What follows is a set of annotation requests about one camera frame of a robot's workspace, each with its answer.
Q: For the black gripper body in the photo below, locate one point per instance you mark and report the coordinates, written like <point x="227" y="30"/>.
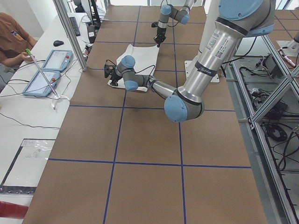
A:
<point x="160" y="32"/>
<point x="115" y="75"/>

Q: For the white long-sleeve printed shirt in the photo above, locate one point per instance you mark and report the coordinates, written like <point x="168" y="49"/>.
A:
<point x="136" y="67"/>

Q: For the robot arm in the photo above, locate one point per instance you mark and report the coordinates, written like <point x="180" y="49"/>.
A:
<point x="169" y="11"/>
<point x="234" y="20"/>

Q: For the black power adapter with label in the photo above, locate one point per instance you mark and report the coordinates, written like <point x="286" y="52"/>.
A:
<point x="91" y="33"/>

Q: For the upper blue teach pendant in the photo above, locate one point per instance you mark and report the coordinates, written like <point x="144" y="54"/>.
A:
<point x="58" y="60"/>

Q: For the blue teach pendant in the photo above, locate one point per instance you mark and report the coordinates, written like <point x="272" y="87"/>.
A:
<point x="38" y="85"/>
<point x="58" y="60"/>

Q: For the black computer mouse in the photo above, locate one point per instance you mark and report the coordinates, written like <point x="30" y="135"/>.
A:
<point x="57" y="43"/>

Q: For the black keyboard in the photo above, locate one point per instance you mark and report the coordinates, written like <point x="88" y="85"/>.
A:
<point x="74" y="26"/>

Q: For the lower blue teach pendant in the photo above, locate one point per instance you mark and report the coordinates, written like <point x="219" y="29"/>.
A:
<point x="38" y="85"/>

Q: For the silver rod with green tip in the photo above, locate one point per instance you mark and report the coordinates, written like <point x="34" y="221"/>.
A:
<point x="57" y="96"/>

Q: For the person in brown shirt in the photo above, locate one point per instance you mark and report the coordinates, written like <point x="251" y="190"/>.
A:
<point x="14" y="41"/>

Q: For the red object at corner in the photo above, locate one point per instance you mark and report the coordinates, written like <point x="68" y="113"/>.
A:
<point x="12" y="210"/>

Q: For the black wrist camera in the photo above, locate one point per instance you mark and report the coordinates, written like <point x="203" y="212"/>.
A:
<point x="154" y="24"/>
<point x="109" y="69"/>

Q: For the aluminium frame post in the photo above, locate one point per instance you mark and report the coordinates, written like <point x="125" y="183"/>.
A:
<point x="64" y="18"/>

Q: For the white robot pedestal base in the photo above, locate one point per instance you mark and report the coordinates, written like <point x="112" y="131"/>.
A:
<point x="217" y="41"/>

